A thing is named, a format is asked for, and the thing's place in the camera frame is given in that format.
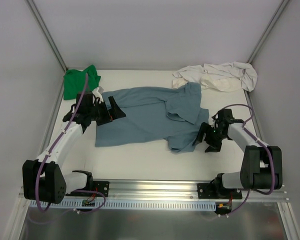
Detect blue t shirt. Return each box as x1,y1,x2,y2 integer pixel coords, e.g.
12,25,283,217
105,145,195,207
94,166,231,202
95,82,209,154

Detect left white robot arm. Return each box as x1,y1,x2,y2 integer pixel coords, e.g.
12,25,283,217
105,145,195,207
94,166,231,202
22,91,126,204

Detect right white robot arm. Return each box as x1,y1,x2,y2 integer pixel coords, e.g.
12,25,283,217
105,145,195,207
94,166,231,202
193,105,283,199

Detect green t shirt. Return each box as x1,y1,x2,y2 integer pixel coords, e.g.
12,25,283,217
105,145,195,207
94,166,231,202
63,64,101,101

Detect white t shirt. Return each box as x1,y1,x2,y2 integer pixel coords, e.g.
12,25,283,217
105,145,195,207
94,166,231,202
173,61,258,92

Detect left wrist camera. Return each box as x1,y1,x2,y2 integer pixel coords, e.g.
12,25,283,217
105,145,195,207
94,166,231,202
92,86,104,100

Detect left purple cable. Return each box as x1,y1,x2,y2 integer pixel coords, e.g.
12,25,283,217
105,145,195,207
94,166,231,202
36,73,106,214

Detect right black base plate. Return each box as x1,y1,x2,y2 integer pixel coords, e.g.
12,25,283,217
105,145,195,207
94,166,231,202
196,182,243,200

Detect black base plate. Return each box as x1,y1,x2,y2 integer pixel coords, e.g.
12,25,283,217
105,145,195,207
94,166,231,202
66,180,110,198
196,182,243,200

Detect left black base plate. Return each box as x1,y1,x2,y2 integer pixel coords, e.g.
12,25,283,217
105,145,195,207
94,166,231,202
66,180,110,198

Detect aluminium mounting rail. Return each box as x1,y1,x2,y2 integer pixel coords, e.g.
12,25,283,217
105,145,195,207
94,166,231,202
19,178,290,202

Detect slotted white cable duct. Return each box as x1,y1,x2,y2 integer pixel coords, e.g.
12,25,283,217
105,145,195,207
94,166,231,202
29,198,218,211

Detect left aluminium frame post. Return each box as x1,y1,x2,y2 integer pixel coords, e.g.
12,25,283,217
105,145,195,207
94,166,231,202
25,0,68,72

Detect aluminium frame post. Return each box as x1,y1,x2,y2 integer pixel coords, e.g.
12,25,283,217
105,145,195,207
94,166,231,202
247,0,291,64
25,0,68,72

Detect right aluminium frame post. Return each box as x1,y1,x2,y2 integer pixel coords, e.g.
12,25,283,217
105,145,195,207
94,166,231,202
247,0,291,64

